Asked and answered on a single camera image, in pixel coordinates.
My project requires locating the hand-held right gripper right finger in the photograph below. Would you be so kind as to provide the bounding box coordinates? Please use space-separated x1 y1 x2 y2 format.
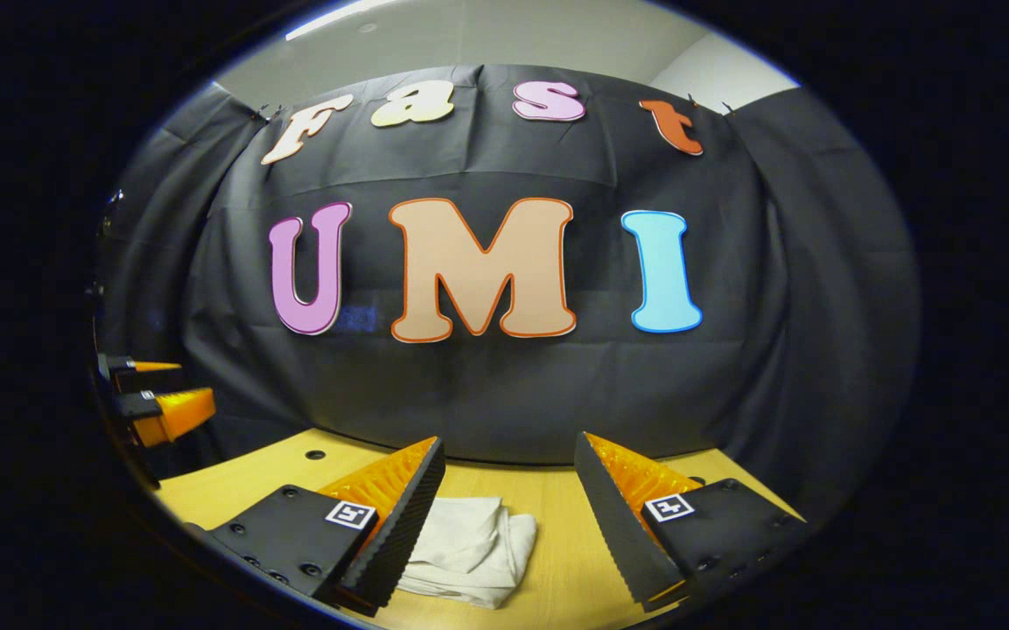
574 431 811 613

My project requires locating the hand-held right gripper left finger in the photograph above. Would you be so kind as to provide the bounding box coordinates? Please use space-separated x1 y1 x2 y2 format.
207 436 447 617

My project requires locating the black backdrop cloth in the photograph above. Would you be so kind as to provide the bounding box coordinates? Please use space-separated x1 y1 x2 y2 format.
93 66 921 526

